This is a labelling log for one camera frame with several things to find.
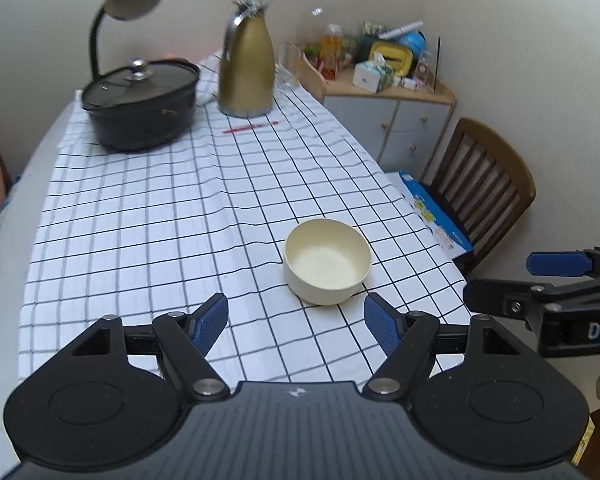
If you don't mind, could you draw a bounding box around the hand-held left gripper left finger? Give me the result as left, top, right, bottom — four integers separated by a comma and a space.
72, 293, 231, 402

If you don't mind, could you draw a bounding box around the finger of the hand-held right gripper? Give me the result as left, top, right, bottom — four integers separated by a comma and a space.
526, 245, 600, 277
463, 279, 556, 331

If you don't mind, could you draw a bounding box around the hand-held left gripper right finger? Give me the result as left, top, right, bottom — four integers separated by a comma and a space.
362, 292, 521, 401

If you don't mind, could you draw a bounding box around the cream bowl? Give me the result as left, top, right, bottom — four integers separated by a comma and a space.
282, 218, 372, 306

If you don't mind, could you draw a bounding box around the wooden chair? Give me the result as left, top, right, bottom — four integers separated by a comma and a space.
419, 117, 537, 276

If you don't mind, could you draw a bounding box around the blue cardboard box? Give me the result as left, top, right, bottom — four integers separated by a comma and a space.
384, 170, 475, 256

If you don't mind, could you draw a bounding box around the white checked tablecloth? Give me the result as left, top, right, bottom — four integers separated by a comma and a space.
17, 50, 474, 386

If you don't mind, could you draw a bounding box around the grey wooden cabinet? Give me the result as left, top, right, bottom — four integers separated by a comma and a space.
322, 67, 457, 179

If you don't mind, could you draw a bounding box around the red pen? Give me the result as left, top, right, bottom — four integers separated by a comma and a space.
222, 120, 280, 135

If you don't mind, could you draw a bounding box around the black cooking pot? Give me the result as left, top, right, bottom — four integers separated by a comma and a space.
81, 59, 201, 153

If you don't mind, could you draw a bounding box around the thin black stick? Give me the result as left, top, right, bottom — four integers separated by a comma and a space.
432, 36, 442, 94

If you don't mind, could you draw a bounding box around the white tissue box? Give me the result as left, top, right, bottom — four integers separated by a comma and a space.
354, 60, 396, 94

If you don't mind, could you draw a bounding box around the glass pot lid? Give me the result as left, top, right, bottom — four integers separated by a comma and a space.
82, 58, 200, 111

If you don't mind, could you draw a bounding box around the wooden rack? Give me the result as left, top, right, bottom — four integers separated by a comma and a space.
285, 41, 327, 104

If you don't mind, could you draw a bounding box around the gold thermos jug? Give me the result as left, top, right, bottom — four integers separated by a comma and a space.
216, 0, 276, 118

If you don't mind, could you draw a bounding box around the yellow container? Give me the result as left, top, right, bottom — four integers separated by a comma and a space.
368, 41, 414, 77

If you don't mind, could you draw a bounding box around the blue ball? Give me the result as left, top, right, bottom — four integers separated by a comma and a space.
397, 31, 427, 55

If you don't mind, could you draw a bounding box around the clear drinking glass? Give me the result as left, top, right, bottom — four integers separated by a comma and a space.
275, 42, 301, 89

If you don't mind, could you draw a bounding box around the orange bottle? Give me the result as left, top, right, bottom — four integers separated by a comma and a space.
321, 23, 344, 81

